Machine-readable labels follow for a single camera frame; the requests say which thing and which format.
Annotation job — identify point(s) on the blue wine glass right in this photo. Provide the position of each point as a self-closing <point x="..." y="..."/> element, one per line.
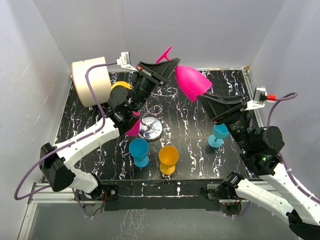
<point x="219" y="132"/>

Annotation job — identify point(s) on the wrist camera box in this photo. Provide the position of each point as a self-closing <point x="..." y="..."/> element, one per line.
<point x="124" y="61"/>
<point x="260" y="98"/>

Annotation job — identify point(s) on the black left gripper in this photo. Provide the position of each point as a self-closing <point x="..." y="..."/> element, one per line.
<point x="160" y="72"/>

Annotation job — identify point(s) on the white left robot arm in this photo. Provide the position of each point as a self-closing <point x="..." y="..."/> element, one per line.
<point x="58" y="161"/>

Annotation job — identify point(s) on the blue wine glass left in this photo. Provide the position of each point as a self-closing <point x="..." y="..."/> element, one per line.
<point x="139" y="150"/>

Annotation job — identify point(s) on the blue wine glass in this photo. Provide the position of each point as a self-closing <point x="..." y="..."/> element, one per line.
<point x="219" y="132"/>
<point x="139" y="150"/>

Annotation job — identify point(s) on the orange wine glass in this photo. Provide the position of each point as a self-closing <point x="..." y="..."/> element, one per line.
<point x="168" y="158"/>
<point x="121" y="83"/>

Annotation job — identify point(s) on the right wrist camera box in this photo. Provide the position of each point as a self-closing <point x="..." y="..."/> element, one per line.
<point x="260" y="98"/>

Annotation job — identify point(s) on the white cylindrical box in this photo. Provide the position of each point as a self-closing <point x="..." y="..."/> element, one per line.
<point x="98" y="77"/>

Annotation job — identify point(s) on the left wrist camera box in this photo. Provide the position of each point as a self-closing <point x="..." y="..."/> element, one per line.
<point x="124" y="61"/>

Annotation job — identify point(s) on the orange wine glass front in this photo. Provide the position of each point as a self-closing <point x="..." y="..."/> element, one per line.
<point x="168" y="158"/>

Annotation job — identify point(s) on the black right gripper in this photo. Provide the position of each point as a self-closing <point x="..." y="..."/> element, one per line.
<point x="220" y="109"/>

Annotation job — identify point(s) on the pink wine glass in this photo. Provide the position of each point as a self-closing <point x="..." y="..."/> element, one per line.
<point x="137" y="126"/>
<point x="191" y="82"/>

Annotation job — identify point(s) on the chrome wire wine glass rack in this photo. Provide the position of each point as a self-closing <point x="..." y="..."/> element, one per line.
<point x="151" y="127"/>

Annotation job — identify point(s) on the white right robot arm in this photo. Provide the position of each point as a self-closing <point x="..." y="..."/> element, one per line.
<point x="261" y="155"/>

